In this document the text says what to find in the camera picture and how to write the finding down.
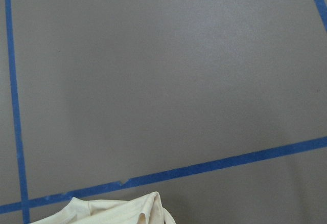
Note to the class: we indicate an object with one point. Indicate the cream long-sleeve printed t-shirt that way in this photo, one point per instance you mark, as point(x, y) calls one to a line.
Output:
point(144, 209)

